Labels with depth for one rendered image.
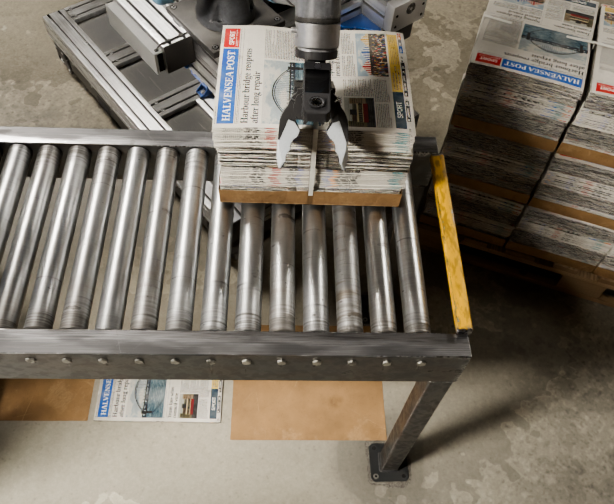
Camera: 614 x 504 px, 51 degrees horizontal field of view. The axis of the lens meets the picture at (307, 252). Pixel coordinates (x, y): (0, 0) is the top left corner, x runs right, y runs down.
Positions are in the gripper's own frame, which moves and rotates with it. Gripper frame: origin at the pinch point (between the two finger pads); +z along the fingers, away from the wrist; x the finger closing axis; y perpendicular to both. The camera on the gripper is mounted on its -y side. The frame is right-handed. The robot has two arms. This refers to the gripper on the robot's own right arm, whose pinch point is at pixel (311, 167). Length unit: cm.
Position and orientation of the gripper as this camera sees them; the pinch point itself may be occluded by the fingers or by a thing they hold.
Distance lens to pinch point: 114.9
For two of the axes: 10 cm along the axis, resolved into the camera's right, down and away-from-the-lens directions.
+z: -0.4, 9.0, 4.4
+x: -10.0, -0.2, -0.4
